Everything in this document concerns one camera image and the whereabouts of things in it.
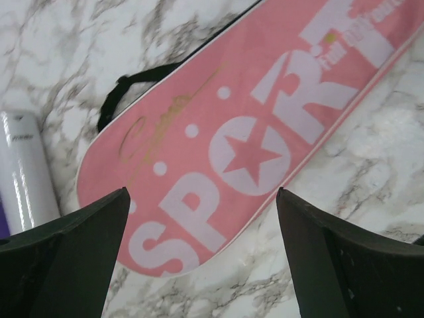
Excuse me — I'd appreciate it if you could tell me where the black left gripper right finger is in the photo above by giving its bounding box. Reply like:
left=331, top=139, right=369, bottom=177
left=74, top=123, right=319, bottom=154
left=276, top=187, right=423, bottom=317

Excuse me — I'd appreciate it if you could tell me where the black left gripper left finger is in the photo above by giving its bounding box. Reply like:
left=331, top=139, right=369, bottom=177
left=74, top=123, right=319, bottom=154
left=1, top=187, right=131, bottom=317

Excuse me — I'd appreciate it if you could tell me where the white shuttlecock tube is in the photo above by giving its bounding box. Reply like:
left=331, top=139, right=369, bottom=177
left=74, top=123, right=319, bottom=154
left=1, top=111, right=60, bottom=235

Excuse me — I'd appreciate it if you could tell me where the pink racket bag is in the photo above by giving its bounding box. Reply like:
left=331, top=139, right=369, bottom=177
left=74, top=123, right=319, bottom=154
left=76, top=1, right=423, bottom=277

